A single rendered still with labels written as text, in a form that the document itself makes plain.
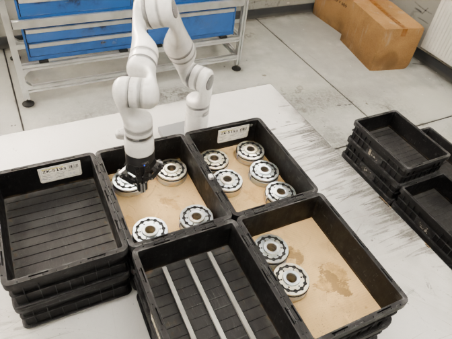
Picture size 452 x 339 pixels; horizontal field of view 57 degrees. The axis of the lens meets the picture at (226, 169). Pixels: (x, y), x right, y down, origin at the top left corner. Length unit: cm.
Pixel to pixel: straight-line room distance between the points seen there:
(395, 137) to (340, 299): 140
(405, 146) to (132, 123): 172
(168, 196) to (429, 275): 90
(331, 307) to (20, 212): 93
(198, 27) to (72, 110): 111
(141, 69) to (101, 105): 218
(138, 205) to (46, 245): 28
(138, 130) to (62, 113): 216
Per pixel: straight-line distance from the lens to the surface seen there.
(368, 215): 166
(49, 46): 308
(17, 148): 181
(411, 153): 240
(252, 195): 140
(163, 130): 178
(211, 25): 339
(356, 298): 126
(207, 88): 156
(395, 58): 419
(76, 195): 140
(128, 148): 107
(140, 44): 107
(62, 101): 327
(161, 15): 119
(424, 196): 236
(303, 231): 134
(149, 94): 96
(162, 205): 134
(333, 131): 320
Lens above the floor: 184
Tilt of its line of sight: 43 degrees down
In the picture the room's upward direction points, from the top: 8 degrees clockwise
